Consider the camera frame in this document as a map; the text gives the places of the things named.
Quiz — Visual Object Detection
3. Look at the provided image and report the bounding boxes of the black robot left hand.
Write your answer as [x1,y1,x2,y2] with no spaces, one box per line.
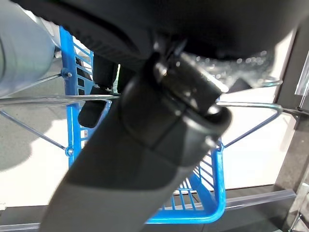
[12,0,309,232]

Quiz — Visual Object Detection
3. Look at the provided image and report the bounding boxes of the blue plastic shopping basket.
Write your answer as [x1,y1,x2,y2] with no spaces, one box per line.
[59,25,227,225]

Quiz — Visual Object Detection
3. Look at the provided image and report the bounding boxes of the clear plastic label holder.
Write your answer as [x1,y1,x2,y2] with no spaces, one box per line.
[295,49,309,98]

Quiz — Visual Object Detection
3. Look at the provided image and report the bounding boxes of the dark low display base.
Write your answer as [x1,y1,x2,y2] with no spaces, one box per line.
[274,24,309,232]

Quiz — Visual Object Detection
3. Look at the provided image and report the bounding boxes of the black shelf board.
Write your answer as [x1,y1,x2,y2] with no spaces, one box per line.
[0,185,300,232]

